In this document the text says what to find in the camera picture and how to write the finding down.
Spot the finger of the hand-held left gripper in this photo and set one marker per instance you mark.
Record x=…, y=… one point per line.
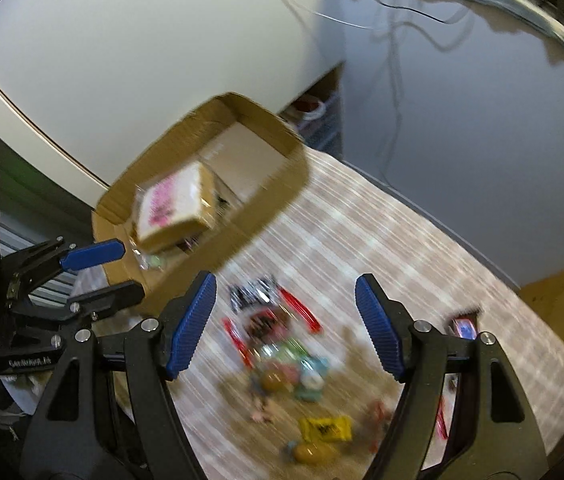
x=111, y=295
x=91, y=255

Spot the round blue-rimmed jelly cup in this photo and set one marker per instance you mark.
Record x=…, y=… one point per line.
x=272, y=382

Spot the brown cardboard box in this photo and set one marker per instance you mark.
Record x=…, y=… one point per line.
x=262, y=127

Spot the black silver striped snack packet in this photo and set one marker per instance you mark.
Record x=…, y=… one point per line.
x=249, y=295

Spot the thin red snack packet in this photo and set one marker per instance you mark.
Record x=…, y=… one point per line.
x=442, y=420

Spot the teal candy packet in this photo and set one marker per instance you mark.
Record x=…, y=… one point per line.
x=312, y=380

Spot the green candy packet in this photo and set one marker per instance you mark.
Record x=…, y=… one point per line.
x=289, y=352

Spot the large white snack bag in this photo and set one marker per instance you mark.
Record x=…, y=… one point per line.
x=176, y=205

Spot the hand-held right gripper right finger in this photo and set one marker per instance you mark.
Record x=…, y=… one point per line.
x=379, y=332

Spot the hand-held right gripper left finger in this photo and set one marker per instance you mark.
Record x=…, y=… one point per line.
x=191, y=327

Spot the small red candy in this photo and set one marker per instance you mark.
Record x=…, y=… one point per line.
x=379, y=415

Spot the brown chocolate bar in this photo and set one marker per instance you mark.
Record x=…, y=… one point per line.
x=462, y=327

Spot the grey ribbed storage box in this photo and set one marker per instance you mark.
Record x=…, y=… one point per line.
x=21, y=237

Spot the yellow candy packet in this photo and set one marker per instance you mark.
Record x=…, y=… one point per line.
x=324, y=429

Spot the person's left hand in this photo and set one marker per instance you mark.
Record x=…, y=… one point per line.
x=21, y=390

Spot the brown cardboard piece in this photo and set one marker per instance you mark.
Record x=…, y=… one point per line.
x=557, y=300

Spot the clear red-edged snack packet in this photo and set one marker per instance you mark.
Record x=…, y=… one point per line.
x=262, y=325

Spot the small pink candy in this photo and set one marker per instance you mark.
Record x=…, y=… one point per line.
x=262, y=412

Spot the white furniture panel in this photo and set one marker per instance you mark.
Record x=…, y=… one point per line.
x=136, y=60

